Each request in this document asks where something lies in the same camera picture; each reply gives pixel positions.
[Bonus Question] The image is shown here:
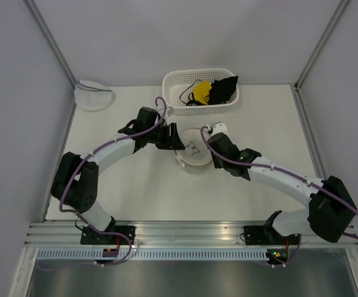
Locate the yellow bra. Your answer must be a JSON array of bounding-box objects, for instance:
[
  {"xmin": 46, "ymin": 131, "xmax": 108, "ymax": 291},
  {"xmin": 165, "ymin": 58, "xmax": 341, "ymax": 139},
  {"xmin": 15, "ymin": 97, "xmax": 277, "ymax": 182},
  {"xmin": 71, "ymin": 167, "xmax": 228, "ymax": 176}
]
[{"xmin": 192, "ymin": 81, "xmax": 212, "ymax": 105}]

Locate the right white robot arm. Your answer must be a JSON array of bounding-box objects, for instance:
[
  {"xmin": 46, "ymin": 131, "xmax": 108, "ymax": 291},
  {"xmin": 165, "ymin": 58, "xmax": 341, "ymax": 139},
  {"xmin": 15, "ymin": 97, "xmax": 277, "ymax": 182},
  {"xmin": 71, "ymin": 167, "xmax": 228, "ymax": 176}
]
[{"xmin": 207, "ymin": 132, "xmax": 356, "ymax": 244}]

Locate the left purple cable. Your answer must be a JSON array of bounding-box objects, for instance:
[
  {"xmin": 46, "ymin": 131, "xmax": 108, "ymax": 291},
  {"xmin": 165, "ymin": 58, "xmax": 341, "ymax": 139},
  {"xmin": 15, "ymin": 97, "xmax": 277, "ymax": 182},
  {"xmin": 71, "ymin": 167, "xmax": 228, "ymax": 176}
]
[{"xmin": 58, "ymin": 97, "xmax": 168, "ymax": 214}]

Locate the aluminium mounting rail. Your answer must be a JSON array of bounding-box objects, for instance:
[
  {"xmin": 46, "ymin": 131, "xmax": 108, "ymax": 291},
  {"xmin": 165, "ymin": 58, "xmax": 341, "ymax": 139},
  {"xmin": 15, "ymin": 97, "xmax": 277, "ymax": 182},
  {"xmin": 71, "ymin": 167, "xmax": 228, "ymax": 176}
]
[{"xmin": 24, "ymin": 220, "xmax": 358, "ymax": 248}]

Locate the white mesh laundry bag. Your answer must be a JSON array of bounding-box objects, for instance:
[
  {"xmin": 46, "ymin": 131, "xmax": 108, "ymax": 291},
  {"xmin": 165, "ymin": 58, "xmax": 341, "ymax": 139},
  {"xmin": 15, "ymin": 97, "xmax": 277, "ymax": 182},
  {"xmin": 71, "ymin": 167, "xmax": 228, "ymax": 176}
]
[{"xmin": 174, "ymin": 127, "xmax": 212, "ymax": 174}]

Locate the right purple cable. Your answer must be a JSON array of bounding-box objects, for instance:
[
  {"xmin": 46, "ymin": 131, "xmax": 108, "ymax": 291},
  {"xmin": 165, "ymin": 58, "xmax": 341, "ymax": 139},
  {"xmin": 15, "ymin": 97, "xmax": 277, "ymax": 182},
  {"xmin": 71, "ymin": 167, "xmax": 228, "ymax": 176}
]
[{"xmin": 199, "ymin": 125, "xmax": 358, "ymax": 239}]

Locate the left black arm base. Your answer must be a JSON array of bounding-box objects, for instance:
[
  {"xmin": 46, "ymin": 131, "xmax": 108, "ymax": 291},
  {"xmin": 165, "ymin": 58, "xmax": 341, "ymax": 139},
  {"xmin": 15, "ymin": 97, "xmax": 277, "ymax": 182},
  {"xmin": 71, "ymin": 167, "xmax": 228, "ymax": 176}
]
[{"xmin": 80, "ymin": 219, "xmax": 136, "ymax": 246}]

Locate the white folded mesh bag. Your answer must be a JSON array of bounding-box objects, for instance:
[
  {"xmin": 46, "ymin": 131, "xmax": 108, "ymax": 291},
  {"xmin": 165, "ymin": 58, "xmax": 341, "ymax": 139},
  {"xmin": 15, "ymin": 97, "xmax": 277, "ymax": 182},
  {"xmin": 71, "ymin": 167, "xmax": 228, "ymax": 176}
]
[{"xmin": 74, "ymin": 80, "xmax": 113, "ymax": 111}]

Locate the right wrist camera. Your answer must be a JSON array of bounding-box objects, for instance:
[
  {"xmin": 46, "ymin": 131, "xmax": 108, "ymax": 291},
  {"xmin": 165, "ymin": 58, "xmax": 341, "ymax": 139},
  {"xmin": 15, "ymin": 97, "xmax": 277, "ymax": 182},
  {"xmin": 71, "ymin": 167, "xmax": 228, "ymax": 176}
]
[{"xmin": 207, "ymin": 122, "xmax": 228, "ymax": 136}]

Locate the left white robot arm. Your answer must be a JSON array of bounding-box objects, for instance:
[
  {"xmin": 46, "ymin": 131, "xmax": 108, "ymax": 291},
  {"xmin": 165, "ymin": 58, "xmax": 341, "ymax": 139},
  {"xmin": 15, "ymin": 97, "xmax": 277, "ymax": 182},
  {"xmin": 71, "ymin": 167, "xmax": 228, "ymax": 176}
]
[{"xmin": 50, "ymin": 107, "xmax": 185, "ymax": 245}]

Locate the purple cable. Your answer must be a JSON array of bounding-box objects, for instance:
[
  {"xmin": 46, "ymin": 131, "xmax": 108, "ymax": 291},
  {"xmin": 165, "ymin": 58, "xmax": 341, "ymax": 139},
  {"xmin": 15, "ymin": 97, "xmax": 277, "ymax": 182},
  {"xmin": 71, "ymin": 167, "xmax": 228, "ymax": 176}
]
[
  {"xmin": 58, "ymin": 97, "xmax": 168, "ymax": 214},
  {"xmin": 199, "ymin": 125, "xmax": 358, "ymax": 239}
]

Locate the white plastic basket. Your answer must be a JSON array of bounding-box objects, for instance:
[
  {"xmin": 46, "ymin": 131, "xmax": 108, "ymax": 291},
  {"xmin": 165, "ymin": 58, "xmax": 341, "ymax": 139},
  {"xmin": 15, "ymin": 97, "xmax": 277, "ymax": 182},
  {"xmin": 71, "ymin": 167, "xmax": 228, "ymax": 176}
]
[{"xmin": 162, "ymin": 69, "xmax": 239, "ymax": 116}]

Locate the white slotted cable duct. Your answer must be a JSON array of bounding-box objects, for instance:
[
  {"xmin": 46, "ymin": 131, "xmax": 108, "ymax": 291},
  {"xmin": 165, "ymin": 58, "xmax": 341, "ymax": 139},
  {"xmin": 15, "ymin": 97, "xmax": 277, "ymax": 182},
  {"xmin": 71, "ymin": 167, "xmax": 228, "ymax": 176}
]
[{"xmin": 37, "ymin": 247, "xmax": 268, "ymax": 261}]

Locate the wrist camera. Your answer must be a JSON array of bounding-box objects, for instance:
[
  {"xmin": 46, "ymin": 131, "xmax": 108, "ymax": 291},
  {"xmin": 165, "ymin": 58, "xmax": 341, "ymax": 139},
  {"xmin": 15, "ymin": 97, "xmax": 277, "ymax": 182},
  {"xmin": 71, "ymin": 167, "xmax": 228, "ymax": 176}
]
[
  {"xmin": 164, "ymin": 106, "xmax": 174, "ymax": 121},
  {"xmin": 207, "ymin": 122, "xmax": 228, "ymax": 136}
]

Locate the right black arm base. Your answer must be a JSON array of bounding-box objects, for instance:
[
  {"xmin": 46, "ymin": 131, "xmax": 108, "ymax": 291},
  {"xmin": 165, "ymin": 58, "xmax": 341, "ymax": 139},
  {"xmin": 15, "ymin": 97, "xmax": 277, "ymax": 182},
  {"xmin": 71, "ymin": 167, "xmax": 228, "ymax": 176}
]
[{"xmin": 240, "ymin": 210, "xmax": 300, "ymax": 246}]

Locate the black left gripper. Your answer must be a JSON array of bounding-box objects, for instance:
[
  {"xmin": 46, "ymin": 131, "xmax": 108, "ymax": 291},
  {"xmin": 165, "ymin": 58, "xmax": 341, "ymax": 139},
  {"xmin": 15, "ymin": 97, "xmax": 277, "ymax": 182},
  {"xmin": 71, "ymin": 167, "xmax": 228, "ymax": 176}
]
[{"xmin": 146, "ymin": 123, "xmax": 185, "ymax": 151}]

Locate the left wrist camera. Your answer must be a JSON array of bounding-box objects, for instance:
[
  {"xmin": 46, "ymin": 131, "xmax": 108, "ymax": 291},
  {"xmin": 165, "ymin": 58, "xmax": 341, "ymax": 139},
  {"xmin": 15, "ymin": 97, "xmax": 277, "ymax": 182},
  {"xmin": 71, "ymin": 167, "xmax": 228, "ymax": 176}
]
[{"xmin": 164, "ymin": 106, "xmax": 174, "ymax": 121}]

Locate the black bra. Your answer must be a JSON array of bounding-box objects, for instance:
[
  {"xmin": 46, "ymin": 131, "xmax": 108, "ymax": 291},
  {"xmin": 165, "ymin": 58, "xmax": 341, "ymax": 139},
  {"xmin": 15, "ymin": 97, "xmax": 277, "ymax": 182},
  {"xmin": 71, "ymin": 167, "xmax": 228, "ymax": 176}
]
[{"xmin": 208, "ymin": 75, "xmax": 238, "ymax": 105}]

